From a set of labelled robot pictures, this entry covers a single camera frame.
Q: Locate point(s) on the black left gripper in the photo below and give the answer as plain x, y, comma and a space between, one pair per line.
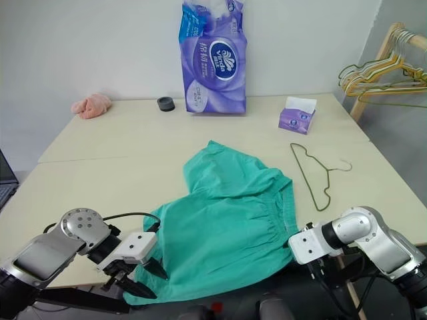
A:
121, 268

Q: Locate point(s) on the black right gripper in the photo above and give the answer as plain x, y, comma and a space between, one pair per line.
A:
319, 268

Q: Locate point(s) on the green shorts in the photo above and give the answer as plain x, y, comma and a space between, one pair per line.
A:
217, 233

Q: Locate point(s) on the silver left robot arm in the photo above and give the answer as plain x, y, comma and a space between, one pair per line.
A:
76, 226

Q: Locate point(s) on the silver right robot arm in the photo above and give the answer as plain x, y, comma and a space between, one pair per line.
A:
383, 246

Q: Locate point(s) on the wooden rack foot beam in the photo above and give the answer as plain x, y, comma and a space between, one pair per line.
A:
355, 300

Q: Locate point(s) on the grey rounded shape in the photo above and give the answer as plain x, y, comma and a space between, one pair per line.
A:
274, 308

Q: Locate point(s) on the small purple tissue box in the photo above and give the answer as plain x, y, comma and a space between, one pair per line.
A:
293, 121

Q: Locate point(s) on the wooden clothes rack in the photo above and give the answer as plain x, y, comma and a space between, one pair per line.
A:
359, 106

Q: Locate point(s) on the dark laptop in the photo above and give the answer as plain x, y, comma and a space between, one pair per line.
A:
6, 180

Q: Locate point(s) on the black round cap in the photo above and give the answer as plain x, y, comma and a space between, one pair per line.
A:
166, 105

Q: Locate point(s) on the pink cloth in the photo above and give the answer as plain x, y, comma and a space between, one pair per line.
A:
91, 106

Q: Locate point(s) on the purple tissue multipack bag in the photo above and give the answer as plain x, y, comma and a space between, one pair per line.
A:
213, 83

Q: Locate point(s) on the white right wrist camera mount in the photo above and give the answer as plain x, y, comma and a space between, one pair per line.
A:
307, 245

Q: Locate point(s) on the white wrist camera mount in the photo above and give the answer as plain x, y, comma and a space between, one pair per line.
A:
136, 245
307, 245

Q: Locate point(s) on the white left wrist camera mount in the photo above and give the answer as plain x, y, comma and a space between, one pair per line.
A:
136, 245

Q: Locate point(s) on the black table frame bar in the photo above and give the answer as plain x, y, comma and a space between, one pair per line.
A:
83, 298

